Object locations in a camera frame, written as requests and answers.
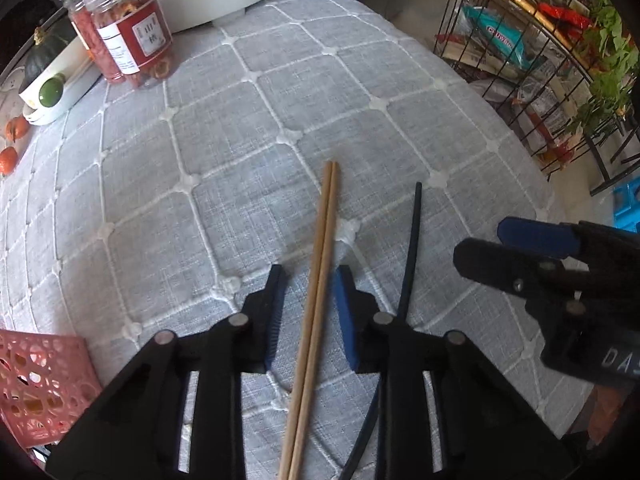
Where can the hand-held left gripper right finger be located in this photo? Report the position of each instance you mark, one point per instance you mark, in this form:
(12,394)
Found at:
(347,310)

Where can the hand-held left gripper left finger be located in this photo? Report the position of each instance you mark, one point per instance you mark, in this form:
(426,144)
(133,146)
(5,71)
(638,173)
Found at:
(272,325)

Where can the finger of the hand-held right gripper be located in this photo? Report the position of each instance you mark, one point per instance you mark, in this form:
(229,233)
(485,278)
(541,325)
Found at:
(535,236)
(500,267)

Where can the wooden chopstick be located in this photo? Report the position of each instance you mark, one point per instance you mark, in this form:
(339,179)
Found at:
(322,310)
(311,310)

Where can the black chopstick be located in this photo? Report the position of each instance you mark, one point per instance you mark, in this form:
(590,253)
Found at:
(412,250)

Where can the pink plastic basket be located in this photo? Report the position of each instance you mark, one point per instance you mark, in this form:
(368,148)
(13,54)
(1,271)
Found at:
(45,385)

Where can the blue plastic crate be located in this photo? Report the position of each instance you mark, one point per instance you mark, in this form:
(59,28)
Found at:
(627,207)

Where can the green cilantro bunch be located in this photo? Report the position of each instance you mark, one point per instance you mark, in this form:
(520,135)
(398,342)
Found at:
(610,60)

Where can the teal snack packet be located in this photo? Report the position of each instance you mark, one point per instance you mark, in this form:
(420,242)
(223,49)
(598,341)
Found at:
(500,35)

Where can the white bowl with glass lid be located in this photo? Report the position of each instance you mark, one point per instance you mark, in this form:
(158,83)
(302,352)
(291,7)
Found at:
(60,102)

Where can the red-label dried fruit jar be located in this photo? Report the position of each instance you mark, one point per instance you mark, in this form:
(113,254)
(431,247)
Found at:
(145,40)

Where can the dark green squash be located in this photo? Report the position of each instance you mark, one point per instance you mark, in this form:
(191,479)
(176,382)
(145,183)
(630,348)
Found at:
(42,57)

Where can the plain red spice jar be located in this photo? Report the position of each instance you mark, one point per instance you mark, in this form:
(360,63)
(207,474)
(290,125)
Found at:
(85,25)

